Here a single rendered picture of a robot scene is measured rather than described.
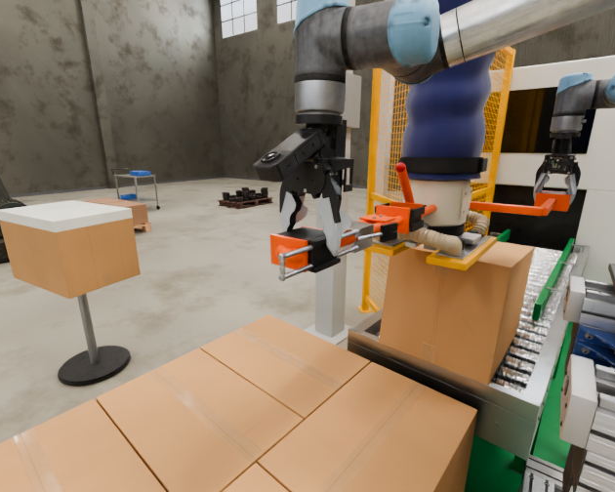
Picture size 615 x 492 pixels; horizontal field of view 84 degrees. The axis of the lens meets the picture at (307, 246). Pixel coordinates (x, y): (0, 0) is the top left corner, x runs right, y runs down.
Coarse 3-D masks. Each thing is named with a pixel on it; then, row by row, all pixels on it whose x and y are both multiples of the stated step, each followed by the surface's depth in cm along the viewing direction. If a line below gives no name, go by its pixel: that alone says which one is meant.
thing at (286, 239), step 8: (280, 232) 56; (288, 232) 56; (296, 232) 56; (304, 232) 56; (312, 232) 56; (320, 232) 56; (272, 240) 55; (280, 240) 54; (288, 240) 53; (296, 240) 52; (304, 240) 51; (272, 248) 56; (296, 248) 52; (272, 256) 56; (304, 256) 52; (288, 264) 54; (296, 264) 53; (304, 264) 52
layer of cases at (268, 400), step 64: (256, 320) 168; (128, 384) 123; (192, 384) 123; (256, 384) 123; (320, 384) 123; (384, 384) 123; (0, 448) 97; (64, 448) 97; (128, 448) 97; (192, 448) 97; (256, 448) 97; (320, 448) 97; (384, 448) 97; (448, 448) 97
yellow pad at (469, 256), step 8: (472, 232) 102; (480, 240) 102; (488, 240) 104; (496, 240) 107; (464, 248) 94; (472, 248) 94; (480, 248) 96; (488, 248) 100; (432, 256) 89; (440, 256) 89; (448, 256) 88; (456, 256) 87; (464, 256) 87; (472, 256) 89; (480, 256) 93; (432, 264) 88; (440, 264) 87; (448, 264) 86; (456, 264) 84; (464, 264) 83; (472, 264) 88
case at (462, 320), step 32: (416, 256) 123; (512, 256) 124; (416, 288) 124; (448, 288) 117; (480, 288) 111; (512, 288) 116; (384, 320) 134; (416, 320) 126; (448, 320) 118; (480, 320) 112; (512, 320) 136; (416, 352) 127; (448, 352) 119; (480, 352) 113
